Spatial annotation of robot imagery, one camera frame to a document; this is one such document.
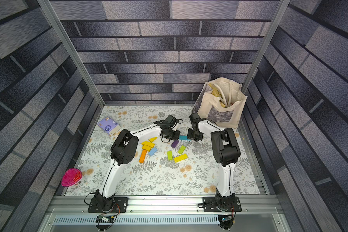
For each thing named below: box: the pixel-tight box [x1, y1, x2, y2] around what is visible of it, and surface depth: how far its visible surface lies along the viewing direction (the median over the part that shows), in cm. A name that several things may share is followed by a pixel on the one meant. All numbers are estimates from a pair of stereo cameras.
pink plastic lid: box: [61, 167, 83, 187], surface depth 75 cm
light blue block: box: [147, 146, 158, 157], surface depth 94 cm
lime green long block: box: [166, 150, 173, 161], surface depth 94 cm
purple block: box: [170, 139, 180, 149], surface depth 99 cm
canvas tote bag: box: [191, 77, 248, 129], surface depth 96 cm
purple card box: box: [97, 116, 122, 137], surface depth 102 cm
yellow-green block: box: [174, 153, 189, 163], surface depth 92 cm
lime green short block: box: [177, 145, 187, 155], surface depth 96 cm
